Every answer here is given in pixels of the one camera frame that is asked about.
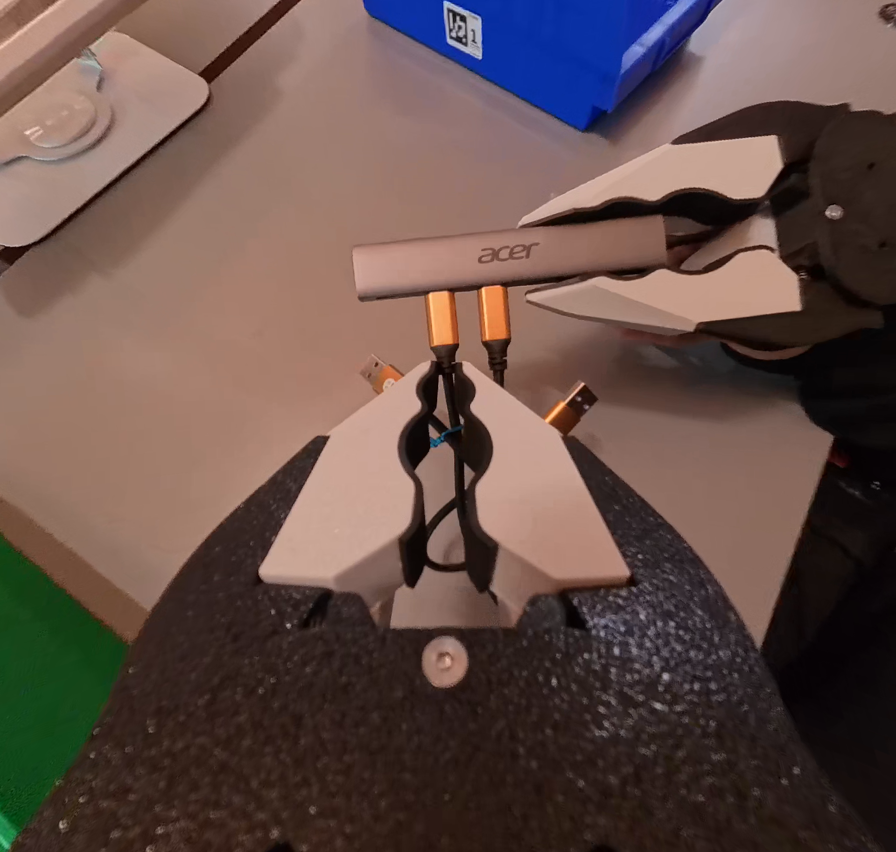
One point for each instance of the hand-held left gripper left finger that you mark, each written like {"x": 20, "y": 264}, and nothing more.
{"x": 350, "y": 509}

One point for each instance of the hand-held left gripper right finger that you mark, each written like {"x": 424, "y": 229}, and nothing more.
{"x": 546, "y": 516}

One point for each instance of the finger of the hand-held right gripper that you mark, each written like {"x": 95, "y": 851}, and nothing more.
{"x": 665, "y": 302}
{"x": 700, "y": 169}

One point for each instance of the blue plastic bin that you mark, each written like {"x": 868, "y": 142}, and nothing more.
{"x": 560, "y": 26}

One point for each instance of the grey USB hub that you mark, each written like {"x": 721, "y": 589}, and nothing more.
{"x": 434, "y": 264}

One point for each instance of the green plastic bin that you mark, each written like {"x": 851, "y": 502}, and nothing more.
{"x": 49, "y": 656}

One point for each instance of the person's right forearm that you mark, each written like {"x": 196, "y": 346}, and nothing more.
{"x": 854, "y": 390}

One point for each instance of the grey desk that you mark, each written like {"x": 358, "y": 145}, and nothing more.
{"x": 245, "y": 306}

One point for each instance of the person's black clothed body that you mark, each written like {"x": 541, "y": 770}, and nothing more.
{"x": 840, "y": 586}

